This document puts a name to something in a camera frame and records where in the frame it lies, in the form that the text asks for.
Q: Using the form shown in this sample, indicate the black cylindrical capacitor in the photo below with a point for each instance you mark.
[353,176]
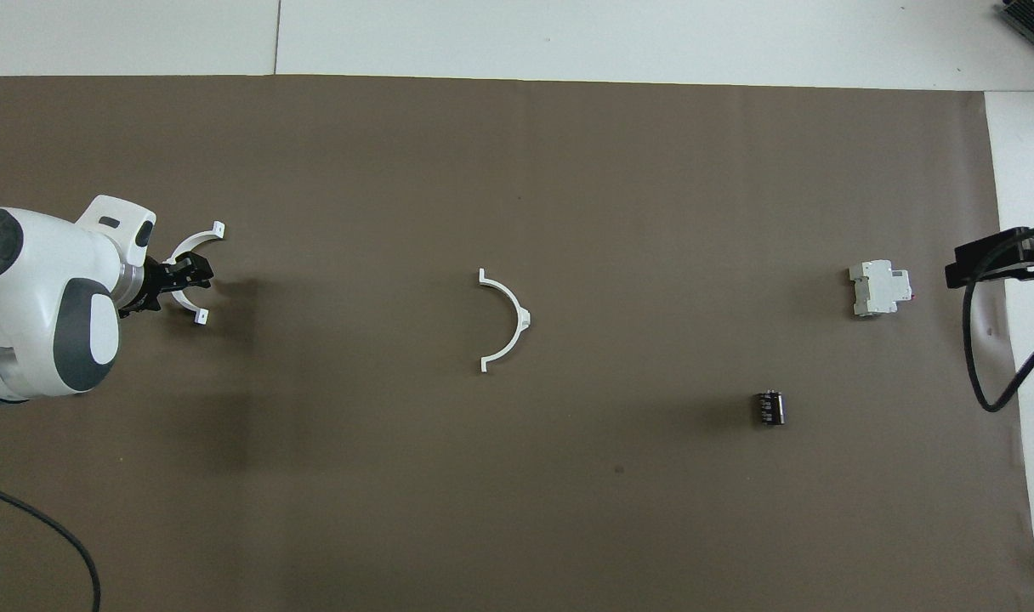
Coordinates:
[769,408]

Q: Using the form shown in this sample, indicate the white circuit breaker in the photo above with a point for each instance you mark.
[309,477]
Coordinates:
[878,289]

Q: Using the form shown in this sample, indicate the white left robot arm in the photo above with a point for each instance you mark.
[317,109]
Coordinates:
[32,280]

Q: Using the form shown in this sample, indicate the brown paper table mat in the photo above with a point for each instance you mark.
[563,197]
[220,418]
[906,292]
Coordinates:
[517,510]

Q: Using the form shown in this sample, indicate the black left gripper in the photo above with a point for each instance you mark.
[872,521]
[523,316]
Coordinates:
[151,285]

